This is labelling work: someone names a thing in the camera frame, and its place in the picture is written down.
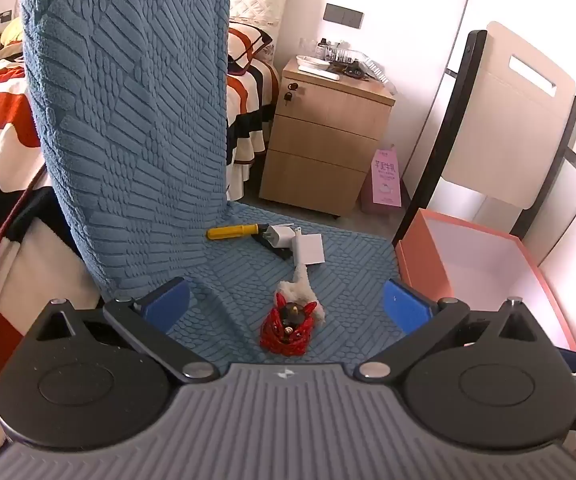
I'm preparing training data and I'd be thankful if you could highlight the yellow-handled screwdriver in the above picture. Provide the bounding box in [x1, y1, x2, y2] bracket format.
[206, 222, 269, 242]

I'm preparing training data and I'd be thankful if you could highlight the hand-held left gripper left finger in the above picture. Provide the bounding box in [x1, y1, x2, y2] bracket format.
[25, 277, 221, 382]

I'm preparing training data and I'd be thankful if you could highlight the striped pillow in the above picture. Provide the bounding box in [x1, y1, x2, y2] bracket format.
[228, 17, 273, 76]

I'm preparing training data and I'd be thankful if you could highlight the pink paper bag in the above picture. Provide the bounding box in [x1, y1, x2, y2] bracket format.
[359, 146, 403, 207]

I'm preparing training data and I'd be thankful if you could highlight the clear plastic packaging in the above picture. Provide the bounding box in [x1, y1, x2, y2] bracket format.
[318, 37, 399, 96]

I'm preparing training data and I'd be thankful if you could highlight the wooden nightstand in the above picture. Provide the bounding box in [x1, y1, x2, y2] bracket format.
[259, 57, 397, 220]

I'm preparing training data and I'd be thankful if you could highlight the red toy figurine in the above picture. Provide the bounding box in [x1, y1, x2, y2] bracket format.
[259, 294, 319, 357]

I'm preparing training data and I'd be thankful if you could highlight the orange box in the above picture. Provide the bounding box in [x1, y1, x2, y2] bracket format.
[395, 208, 576, 353]

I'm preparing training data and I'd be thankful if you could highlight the blue textured chair cover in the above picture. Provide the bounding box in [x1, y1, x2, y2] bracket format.
[19, 0, 403, 367]

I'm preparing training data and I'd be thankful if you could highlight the white long box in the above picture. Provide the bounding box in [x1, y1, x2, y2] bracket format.
[295, 55, 341, 81]

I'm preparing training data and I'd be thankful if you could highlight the white small box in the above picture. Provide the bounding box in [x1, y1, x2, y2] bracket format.
[293, 228, 327, 267]

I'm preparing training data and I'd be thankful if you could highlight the black slim lighter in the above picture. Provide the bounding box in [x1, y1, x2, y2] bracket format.
[254, 234, 295, 262]

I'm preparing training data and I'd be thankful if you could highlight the white fluffy plush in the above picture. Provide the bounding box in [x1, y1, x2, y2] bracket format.
[276, 264, 329, 330]

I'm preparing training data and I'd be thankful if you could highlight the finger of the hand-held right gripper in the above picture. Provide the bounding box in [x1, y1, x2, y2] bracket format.
[555, 346, 576, 374]

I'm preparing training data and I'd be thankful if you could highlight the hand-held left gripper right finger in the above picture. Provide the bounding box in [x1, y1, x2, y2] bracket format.
[358, 279, 551, 382]

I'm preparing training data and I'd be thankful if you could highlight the grey wall switch panel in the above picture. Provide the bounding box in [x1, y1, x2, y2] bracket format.
[324, 3, 365, 28]

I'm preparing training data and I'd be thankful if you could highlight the yellow pillow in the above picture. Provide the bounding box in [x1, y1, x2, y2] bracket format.
[0, 16, 26, 46]

